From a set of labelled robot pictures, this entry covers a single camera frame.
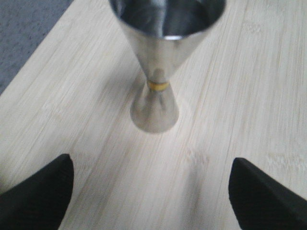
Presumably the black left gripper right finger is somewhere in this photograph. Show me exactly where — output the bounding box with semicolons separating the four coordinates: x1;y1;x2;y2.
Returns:
228;158;307;230

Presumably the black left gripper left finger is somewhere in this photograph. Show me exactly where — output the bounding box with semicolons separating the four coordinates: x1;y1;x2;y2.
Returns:
0;154;73;230

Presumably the light wooden cutting board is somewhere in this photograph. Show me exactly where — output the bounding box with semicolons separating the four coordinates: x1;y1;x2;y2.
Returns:
0;0;307;230

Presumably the silver double-cone jigger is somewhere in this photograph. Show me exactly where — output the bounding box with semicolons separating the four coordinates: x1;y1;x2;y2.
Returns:
109;0;226;133

